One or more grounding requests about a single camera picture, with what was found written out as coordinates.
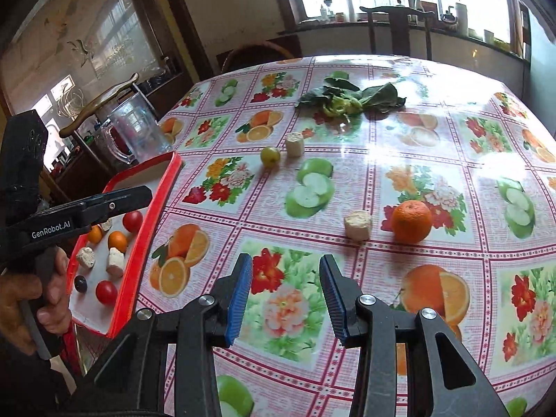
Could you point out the white thermos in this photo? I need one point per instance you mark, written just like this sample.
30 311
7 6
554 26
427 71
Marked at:
461 19

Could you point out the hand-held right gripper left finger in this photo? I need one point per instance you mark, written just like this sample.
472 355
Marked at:
239 299

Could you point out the dark wooden chair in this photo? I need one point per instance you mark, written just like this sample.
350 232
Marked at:
397 30

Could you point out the etched glass partition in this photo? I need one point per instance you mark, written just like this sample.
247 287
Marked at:
87 30

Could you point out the clear plastic pitcher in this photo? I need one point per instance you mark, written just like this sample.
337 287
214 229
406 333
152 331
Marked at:
139 130

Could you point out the dark purple plum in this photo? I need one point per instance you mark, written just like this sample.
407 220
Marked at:
80 284

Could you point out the large cake block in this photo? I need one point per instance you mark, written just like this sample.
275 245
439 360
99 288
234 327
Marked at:
115 263

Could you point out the grey refrigerator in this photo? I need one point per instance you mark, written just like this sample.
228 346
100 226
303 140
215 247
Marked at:
541 52

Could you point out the tall white bottle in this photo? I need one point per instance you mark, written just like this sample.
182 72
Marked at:
349 4

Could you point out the red tomato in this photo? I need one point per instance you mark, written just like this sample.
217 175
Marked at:
132 221
106 292

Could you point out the red tray with white inside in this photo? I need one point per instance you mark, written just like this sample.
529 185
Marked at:
130 269

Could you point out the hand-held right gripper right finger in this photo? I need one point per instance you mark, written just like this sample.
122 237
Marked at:
338 299

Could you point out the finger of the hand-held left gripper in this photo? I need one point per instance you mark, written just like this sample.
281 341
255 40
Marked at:
121 200

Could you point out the orange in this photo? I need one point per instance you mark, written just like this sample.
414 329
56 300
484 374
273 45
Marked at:
94 234
411 221
117 241

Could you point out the round-backed wooden chair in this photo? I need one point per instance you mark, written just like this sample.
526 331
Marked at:
256 52

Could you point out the corn cob piece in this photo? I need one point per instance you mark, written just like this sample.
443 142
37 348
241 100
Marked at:
294 144
358 224

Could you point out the dark kettle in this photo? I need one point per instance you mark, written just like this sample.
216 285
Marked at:
447 16

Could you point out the curved wooden armchair rail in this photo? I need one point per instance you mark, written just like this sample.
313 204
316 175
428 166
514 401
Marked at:
100 102

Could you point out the person's left hand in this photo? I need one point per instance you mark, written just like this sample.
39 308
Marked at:
56 295

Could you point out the spray bottle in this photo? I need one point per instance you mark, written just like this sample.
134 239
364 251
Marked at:
418 3

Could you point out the person's left forearm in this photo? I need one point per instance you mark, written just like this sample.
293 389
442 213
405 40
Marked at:
26 384

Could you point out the small green fruit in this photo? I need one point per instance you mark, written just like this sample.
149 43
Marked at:
270 157

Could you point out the leafy green vegetable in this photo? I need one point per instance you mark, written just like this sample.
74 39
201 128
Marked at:
352 97

